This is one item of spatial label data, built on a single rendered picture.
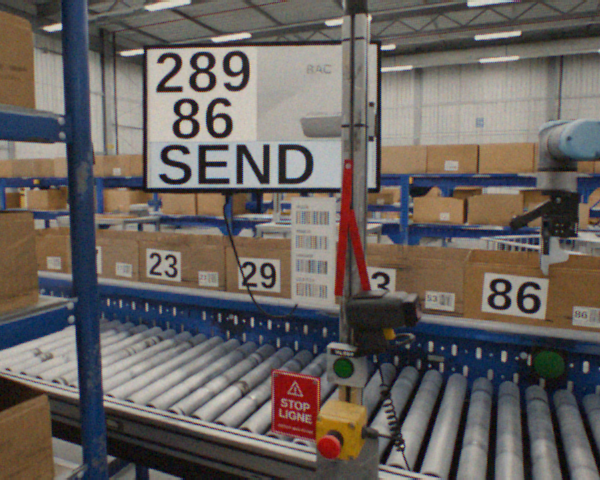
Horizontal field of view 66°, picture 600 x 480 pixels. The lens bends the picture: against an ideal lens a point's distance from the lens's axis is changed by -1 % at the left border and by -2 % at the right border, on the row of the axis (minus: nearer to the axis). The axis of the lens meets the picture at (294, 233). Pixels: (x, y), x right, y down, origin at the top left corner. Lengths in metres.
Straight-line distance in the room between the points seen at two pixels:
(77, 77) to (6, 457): 0.40
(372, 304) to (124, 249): 1.34
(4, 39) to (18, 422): 0.39
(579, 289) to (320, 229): 0.80
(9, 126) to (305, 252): 0.52
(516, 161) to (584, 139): 4.74
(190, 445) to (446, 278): 0.81
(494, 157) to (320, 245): 5.15
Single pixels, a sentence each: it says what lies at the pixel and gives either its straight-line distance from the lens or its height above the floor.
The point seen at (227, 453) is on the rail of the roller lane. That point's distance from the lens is 1.09.
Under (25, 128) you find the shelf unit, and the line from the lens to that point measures 0.54.
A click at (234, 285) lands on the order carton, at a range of 1.66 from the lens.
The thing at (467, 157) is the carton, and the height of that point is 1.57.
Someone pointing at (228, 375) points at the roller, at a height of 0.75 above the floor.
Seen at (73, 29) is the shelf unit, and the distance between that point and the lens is 0.59.
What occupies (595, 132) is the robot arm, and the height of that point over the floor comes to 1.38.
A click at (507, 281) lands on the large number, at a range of 1.41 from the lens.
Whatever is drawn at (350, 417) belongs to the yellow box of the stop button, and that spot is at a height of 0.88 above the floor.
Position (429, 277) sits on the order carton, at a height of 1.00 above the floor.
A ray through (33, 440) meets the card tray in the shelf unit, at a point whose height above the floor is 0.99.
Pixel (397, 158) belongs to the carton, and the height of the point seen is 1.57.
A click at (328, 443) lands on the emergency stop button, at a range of 0.83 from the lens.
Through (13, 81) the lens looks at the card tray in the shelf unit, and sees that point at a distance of 0.57.
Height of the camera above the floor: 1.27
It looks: 6 degrees down
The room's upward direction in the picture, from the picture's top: straight up
